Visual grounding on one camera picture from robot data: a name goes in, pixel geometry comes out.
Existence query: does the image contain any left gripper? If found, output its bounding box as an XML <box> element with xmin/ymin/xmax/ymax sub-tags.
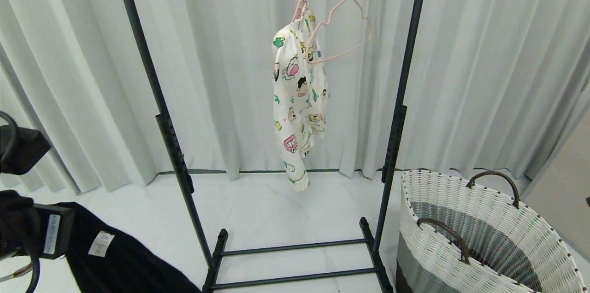
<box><xmin>0</xmin><ymin>190</ymin><xmax>77</xmax><ymax>260</ymax></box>

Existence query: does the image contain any black garment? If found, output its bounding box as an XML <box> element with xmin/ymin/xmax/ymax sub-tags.
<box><xmin>55</xmin><ymin>201</ymin><xmax>201</xmax><ymax>293</ymax></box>

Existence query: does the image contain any cream printed garment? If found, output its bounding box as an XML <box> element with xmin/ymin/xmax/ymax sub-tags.
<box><xmin>272</xmin><ymin>0</ymin><xmax>330</xmax><ymax>192</ymax></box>

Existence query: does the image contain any black clothes rack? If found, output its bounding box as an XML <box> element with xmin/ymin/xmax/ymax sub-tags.
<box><xmin>0</xmin><ymin>0</ymin><xmax>525</xmax><ymax>293</ymax></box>

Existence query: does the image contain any white laundry basket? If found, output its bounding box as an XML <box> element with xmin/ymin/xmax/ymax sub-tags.
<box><xmin>395</xmin><ymin>170</ymin><xmax>587</xmax><ymax>293</ymax></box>

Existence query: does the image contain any white curtain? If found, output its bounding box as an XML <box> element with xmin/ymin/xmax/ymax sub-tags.
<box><xmin>0</xmin><ymin>0</ymin><xmax>590</xmax><ymax>194</ymax></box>

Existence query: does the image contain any black cable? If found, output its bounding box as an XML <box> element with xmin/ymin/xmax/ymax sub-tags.
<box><xmin>0</xmin><ymin>111</ymin><xmax>43</xmax><ymax>293</ymax></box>

